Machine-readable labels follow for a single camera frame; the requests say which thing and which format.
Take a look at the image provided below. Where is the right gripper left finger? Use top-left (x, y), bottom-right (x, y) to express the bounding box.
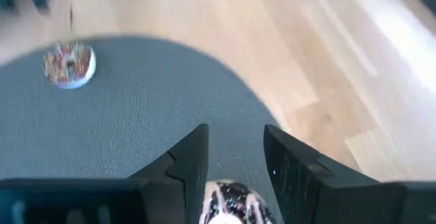
top-left (128, 124), bottom-right (209, 224)

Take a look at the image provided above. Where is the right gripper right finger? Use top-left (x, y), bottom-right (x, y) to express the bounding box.
top-left (264, 124), bottom-right (379, 224)

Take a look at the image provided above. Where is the chocolate frosted donut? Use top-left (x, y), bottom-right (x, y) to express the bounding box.
top-left (198, 180), bottom-right (275, 224)

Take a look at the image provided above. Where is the white frosted sprinkled donut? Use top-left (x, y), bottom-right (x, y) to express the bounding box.
top-left (42, 39), bottom-right (97, 91)

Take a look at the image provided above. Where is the large dark round plate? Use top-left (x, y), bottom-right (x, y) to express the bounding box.
top-left (0, 35), bottom-right (285, 224)

